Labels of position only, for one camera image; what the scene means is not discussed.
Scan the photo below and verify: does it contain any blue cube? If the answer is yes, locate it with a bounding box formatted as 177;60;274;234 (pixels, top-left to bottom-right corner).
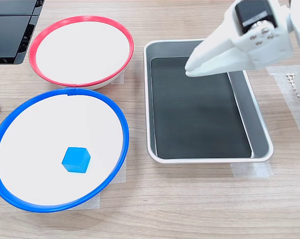
61;146;92;174

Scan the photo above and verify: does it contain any black tray mat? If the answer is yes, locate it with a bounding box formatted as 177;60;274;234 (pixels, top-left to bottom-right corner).
150;56;253;159

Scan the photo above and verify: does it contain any steel tray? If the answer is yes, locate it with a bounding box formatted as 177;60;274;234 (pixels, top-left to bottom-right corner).
143;38;274;164

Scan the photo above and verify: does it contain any translucent tape sheet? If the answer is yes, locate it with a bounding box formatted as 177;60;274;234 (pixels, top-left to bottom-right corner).
62;159;127;210
230;161;274;178
266;65;300;144
109;68;126;86

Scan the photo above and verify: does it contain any red-rimmed white plate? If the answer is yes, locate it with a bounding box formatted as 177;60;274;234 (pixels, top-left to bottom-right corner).
28;15;135;90

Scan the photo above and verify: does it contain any blue-rimmed white plate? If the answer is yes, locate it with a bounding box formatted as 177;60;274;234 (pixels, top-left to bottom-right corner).
0;87;130;213

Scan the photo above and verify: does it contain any black electronic device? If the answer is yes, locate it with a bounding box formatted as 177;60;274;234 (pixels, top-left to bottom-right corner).
0;0;45;65

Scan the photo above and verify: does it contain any pale perforated base plate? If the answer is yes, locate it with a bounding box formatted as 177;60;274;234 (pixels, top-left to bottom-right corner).
286;71;300;116

